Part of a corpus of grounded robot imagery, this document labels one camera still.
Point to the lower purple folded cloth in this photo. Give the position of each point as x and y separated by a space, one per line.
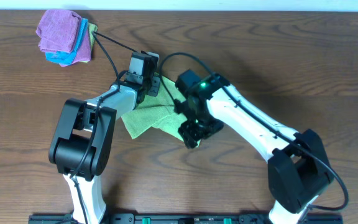
84 52

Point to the bottom green folded cloth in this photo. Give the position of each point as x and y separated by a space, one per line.
92 28

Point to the blue folded cloth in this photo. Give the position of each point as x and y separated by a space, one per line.
68 58

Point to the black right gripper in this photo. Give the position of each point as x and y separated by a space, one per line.
191 136

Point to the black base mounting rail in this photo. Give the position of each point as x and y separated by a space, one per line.
129 218

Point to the light green microfiber cloth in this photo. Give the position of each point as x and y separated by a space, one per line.
156 112

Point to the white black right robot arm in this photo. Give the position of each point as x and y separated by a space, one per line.
297 162

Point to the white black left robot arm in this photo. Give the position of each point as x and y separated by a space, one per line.
82 141

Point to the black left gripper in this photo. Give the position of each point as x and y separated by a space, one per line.
155 90

